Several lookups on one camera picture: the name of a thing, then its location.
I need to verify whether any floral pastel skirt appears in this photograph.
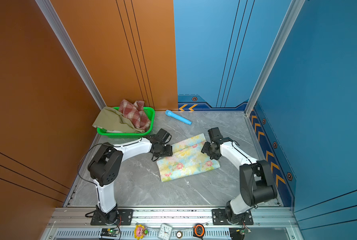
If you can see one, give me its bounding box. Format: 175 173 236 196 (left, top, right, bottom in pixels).
156 134 220 182

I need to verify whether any red plaid skirt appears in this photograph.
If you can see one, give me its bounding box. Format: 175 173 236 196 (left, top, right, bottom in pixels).
119 99 151 133

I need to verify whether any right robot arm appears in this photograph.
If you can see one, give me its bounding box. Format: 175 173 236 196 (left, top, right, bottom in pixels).
201 128 277 225

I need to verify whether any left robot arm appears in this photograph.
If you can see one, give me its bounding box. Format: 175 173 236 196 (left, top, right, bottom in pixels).
87 129 173 225

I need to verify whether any blue toy microphone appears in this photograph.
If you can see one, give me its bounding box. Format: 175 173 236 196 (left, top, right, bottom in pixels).
165 110 192 125

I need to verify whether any green plastic basket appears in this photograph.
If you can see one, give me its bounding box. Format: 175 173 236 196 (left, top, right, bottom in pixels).
92 107 155 139

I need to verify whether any olive green skirt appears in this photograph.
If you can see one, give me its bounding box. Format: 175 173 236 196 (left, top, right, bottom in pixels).
92 107 142 134

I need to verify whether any small white clock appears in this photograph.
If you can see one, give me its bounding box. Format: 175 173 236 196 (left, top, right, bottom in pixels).
157 224 173 240

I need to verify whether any orange black tape measure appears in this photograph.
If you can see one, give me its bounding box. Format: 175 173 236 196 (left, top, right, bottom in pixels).
193 224 205 240

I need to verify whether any yellow pink flower toy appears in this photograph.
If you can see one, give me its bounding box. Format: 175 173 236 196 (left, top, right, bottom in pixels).
134 225 148 240

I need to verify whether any small round brass object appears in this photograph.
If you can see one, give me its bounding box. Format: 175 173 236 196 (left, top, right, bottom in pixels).
176 231 183 239

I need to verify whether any right circuit board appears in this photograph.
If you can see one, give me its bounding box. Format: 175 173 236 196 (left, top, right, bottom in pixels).
229 228 251 240

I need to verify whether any green circuit board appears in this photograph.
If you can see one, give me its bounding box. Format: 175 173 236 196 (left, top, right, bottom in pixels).
100 228 121 240

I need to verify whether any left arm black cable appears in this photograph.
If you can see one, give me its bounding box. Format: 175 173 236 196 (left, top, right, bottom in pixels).
77 143 113 187

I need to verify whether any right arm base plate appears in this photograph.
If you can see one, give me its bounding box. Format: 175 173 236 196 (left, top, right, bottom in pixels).
211 209 254 226

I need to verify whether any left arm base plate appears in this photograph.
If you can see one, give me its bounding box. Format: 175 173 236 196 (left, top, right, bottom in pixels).
90 209 133 227

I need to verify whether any aluminium front rail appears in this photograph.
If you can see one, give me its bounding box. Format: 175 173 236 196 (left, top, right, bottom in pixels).
41 207 303 240

